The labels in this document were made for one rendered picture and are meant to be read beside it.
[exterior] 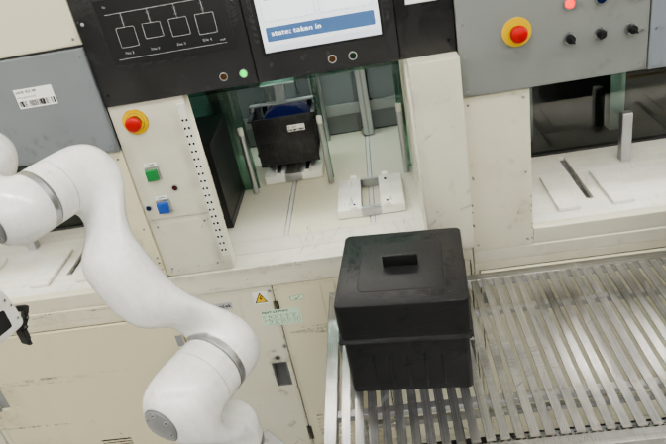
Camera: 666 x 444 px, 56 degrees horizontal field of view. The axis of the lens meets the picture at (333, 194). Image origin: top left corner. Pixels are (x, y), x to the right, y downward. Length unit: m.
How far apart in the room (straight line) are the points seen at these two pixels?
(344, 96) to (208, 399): 1.69
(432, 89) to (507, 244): 0.53
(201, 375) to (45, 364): 1.25
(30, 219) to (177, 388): 0.34
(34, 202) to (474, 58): 1.02
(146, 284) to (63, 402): 1.34
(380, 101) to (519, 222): 0.95
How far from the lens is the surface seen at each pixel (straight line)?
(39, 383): 2.31
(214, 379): 1.05
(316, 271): 1.80
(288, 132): 2.16
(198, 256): 1.83
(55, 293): 2.08
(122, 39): 1.61
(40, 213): 1.01
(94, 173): 1.07
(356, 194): 2.00
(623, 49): 1.65
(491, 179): 1.69
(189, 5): 1.54
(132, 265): 1.03
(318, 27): 1.51
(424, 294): 1.34
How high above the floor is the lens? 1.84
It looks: 27 degrees down
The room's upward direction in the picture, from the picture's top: 11 degrees counter-clockwise
